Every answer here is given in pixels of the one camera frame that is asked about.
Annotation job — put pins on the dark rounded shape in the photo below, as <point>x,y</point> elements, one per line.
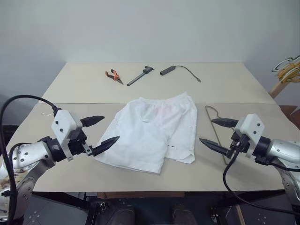
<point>185,215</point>
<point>123,215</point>

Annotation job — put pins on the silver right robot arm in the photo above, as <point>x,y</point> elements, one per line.
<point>281,147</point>

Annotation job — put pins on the white shorts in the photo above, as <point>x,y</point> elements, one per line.
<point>145,140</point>

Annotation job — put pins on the black caliper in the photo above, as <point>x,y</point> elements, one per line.
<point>138,78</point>

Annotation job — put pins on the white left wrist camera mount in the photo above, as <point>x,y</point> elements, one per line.
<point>62,122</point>

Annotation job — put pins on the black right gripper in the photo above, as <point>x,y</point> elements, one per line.
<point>239,145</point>

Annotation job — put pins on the black robot base panel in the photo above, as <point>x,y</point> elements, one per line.
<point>54,211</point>

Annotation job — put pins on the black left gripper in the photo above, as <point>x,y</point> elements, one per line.
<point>77,143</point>

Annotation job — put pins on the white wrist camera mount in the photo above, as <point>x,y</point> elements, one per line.
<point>252,126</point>
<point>62,122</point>

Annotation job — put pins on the orange black pliers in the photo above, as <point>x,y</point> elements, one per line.
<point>114,76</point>

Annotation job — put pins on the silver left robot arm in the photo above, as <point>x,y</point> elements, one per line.
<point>28,152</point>

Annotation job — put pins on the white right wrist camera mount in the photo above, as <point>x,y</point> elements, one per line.
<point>252,126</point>

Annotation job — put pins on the wooden clothes rack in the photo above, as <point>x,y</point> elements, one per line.
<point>277,89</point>

